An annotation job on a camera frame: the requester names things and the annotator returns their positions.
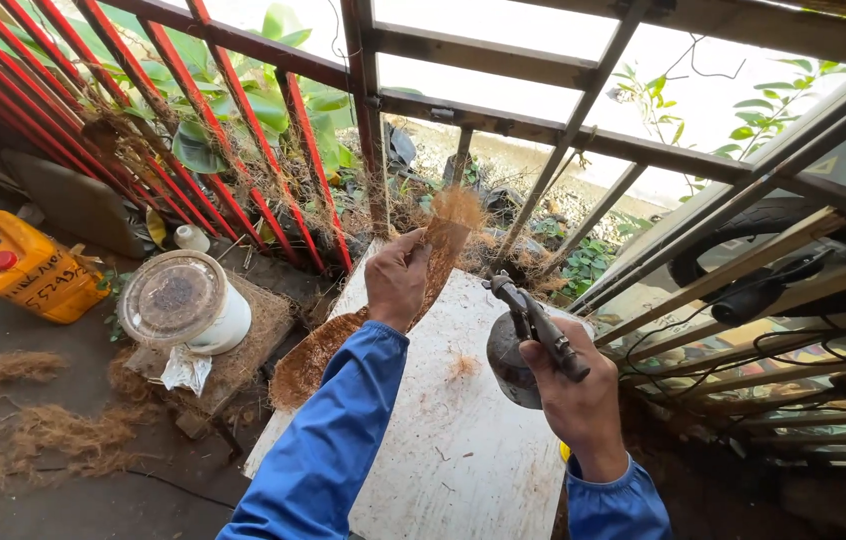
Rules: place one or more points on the person's left hand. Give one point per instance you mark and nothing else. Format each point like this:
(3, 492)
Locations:
(395, 281)

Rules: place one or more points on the coconut fibre mat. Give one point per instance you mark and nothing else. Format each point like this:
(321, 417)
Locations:
(243, 352)

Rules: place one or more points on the red metal railing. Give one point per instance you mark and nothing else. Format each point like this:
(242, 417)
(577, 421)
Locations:
(138, 127)

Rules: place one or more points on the green leafy plant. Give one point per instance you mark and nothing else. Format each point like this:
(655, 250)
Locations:
(258, 97)

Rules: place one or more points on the small coconut fibre tuft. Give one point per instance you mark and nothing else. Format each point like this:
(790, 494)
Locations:
(463, 366)

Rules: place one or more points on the wooden slat rack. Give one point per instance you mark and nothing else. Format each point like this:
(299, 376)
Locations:
(768, 345)

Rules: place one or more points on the yellow plastic jerrycan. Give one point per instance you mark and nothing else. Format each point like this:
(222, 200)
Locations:
(22, 268)

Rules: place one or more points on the loose coconut fibre clump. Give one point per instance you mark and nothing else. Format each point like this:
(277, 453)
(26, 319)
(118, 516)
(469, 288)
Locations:
(70, 442)
(18, 367)

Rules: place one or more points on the white plastic bucket with lid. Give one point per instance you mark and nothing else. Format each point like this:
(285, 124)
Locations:
(187, 304)

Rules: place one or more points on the grey flat board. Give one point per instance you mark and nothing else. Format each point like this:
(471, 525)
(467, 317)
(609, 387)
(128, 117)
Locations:
(78, 202)

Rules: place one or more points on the brown wooden frame fence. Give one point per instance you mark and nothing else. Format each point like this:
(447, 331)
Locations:
(543, 112)

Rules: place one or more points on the person's right hand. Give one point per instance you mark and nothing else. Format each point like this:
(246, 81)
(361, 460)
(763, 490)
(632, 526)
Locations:
(580, 397)

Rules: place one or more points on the small white plastic bottle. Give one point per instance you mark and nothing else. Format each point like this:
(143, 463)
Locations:
(190, 238)

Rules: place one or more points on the brown coconut fibre sheet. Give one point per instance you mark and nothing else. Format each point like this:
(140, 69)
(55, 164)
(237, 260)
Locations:
(363, 315)

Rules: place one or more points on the black motorcycle tyre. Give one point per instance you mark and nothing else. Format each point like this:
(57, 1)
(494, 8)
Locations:
(775, 247)

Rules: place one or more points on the white board worktable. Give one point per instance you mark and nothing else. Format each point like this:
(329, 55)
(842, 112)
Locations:
(445, 420)

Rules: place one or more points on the grey metal spray gun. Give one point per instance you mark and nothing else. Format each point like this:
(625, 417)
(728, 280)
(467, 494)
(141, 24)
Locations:
(532, 349)

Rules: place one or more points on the white crumpled plastic bag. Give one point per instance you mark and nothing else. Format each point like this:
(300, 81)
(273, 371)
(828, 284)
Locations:
(185, 370)

